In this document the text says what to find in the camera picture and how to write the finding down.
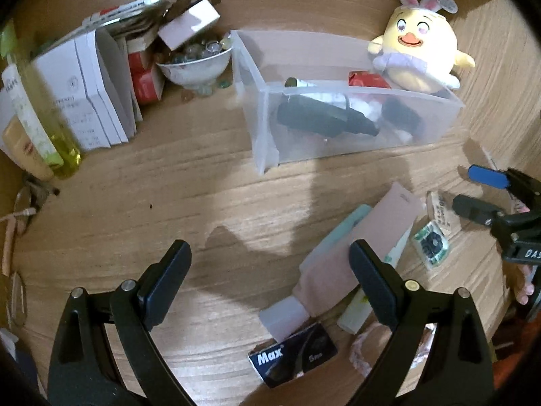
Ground white green Ninino tube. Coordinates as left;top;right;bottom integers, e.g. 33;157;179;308
336;226;413;335

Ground black small bottle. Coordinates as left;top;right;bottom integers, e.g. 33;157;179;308
381;97;425;139

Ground light blue white bottle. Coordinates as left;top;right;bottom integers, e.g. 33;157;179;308
299;203;372;273

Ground small white jar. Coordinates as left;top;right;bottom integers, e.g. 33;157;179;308
349;94;382;123

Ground pink tube with white cap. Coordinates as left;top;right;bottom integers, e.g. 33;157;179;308
259;182;425;342

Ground red packet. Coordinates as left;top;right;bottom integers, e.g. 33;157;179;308
348;71;391;89

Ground dark green dropper bottle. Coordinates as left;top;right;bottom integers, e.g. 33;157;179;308
277;95;380;138

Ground black Max staples box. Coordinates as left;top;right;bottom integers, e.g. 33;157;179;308
249;323;337;389

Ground right hand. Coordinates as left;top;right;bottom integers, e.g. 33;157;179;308
503;262;536;305

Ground green black sachet packet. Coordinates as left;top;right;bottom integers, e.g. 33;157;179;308
412;221;450;269

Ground yellow chick bunny plush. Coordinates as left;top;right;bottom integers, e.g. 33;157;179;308
368;0;475;93

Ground clear plastic storage bin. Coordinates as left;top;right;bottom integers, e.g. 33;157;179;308
231;30;463;173

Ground beige cosmetic tube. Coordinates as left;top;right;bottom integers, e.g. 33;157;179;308
2;115;54;181

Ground yellow-green spray bottle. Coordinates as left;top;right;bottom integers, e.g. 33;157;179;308
1;20;81;179

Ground white paper boxes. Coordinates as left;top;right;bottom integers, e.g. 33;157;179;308
31;29;137;152

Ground red box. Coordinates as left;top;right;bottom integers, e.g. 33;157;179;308
127;50;165;106

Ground white bowl of marbles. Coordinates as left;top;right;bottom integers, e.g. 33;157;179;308
157;46;232;91

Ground small pink white box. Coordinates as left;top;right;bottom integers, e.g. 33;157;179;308
158;0;220;50

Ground stack of papers and books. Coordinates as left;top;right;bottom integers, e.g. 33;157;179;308
60;0;170;42

